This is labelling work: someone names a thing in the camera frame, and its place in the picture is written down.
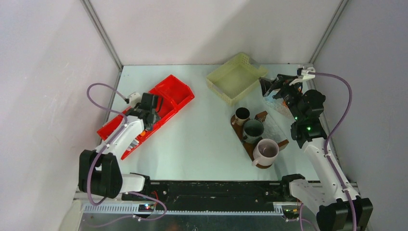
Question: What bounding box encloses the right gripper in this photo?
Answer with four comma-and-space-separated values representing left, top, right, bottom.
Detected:
259, 74, 304, 121

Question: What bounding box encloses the clear textured acrylic tray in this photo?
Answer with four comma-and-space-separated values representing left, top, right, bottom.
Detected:
270, 98, 294, 119

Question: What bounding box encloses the cream plastic basket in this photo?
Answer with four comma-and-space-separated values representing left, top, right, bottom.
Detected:
206, 52, 268, 106

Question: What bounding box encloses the brown mug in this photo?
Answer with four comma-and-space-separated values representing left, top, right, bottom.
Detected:
231, 107, 250, 126

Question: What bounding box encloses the dark green mug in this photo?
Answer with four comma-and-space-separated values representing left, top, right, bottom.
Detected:
242, 119, 264, 144

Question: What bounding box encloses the pink white mug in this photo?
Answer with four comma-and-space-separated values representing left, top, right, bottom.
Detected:
252, 139, 280, 168

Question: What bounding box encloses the light blue mug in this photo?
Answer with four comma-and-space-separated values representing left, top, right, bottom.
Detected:
264, 93, 278, 108

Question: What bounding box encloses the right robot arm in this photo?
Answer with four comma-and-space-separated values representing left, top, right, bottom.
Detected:
259, 74, 373, 231

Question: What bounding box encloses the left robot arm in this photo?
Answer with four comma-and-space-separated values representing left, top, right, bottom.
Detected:
78, 108, 160, 201

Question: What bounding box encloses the white toothbrush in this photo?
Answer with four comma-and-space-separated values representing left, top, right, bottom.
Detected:
127, 142, 138, 152

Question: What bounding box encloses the red divided organizer bin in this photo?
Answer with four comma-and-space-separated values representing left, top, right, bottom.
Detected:
96, 75, 195, 161

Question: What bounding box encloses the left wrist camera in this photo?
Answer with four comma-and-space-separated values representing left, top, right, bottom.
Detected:
125, 91, 164, 111

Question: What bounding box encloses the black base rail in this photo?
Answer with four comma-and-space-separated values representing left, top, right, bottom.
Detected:
141, 180, 298, 212

